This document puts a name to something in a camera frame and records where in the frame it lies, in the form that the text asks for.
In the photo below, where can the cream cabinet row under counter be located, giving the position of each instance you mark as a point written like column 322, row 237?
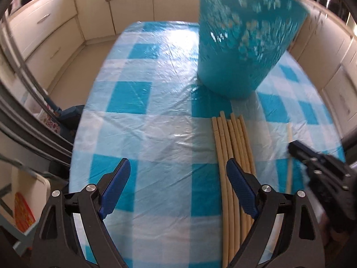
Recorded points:
column 332, row 61

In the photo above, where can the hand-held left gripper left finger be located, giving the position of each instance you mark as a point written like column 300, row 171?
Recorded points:
column 117, row 184

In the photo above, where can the white board with red label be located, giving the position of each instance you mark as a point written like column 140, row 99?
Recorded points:
column 25, row 195

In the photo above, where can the grey metal door frame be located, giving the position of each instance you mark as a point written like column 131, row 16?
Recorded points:
column 19, row 103

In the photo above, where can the blue checked tablecloth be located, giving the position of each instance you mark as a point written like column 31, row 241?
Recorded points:
column 156, row 103

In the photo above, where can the floral patterned container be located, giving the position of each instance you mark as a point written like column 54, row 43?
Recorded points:
column 48, row 121

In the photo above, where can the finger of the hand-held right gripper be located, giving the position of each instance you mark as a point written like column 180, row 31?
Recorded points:
column 320, row 164

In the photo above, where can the bundle of wooden chopsticks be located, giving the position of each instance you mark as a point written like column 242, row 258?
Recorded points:
column 233, row 145

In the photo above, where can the beige wooden chopstick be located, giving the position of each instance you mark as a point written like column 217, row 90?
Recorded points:
column 290, row 173

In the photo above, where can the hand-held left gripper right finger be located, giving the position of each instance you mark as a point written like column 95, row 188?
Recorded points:
column 239, row 184

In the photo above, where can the dark blue chair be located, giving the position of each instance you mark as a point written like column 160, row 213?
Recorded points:
column 69, row 115

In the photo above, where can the teal floral cup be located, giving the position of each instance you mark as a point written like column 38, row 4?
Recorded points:
column 237, row 47

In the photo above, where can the cream cabinet with door latch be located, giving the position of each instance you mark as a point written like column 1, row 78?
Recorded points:
column 134, row 2

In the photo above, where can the cream drawer cabinet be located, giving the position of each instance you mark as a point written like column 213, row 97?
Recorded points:
column 44, row 30

